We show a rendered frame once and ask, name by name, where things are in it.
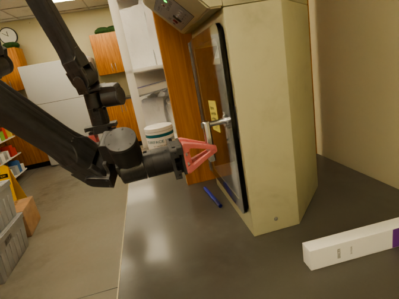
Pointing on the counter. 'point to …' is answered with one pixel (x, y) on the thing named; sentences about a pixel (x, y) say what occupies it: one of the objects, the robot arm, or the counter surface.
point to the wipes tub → (158, 134)
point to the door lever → (211, 131)
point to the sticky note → (214, 114)
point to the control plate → (172, 9)
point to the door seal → (234, 114)
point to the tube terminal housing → (271, 107)
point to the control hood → (211, 7)
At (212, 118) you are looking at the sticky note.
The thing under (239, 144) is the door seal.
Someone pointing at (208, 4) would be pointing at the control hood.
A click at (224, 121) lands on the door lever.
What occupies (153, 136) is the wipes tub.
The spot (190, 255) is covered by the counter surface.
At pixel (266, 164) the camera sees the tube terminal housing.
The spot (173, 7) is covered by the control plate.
